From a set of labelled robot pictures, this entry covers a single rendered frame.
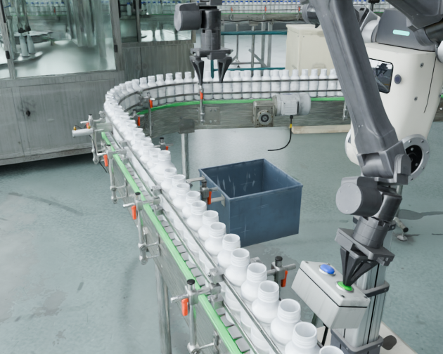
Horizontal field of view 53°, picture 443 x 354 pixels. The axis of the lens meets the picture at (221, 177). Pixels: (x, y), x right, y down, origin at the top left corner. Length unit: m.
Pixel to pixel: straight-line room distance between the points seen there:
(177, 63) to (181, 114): 3.81
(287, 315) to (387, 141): 0.36
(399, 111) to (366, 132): 0.47
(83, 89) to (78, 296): 2.15
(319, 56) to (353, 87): 4.39
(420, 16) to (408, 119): 0.36
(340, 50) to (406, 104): 0.51
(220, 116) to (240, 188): 0.89
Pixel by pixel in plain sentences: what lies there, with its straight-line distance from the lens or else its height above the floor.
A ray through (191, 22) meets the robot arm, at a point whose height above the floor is 1.57.
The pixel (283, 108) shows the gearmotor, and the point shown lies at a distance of 2.67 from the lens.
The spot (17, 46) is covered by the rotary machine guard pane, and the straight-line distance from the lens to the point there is 4.27.
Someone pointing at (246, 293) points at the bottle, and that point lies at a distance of 0.89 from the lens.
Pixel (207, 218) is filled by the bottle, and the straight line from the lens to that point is 1.05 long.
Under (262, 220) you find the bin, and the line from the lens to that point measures 1.72.
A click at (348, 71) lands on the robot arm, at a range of 0.85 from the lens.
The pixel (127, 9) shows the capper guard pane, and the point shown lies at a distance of 6.29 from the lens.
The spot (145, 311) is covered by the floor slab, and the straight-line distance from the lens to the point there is 2.61.
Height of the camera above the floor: 1.67
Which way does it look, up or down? 24 degrees down
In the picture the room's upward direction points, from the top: straight up
